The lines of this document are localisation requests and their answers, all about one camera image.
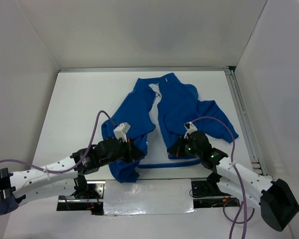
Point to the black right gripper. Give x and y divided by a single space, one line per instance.
177 149

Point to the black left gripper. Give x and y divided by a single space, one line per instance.
132 151

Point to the blue jacket white lining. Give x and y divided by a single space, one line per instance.
178 105

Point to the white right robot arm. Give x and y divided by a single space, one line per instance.
273 199

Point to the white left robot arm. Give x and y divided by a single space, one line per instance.
65 177

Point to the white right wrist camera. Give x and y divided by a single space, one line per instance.
190 128

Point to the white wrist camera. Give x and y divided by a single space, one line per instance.
190 128
121 130

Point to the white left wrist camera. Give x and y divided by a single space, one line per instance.
121 130

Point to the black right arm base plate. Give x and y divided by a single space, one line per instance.
205 189

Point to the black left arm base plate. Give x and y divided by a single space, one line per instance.
93 190

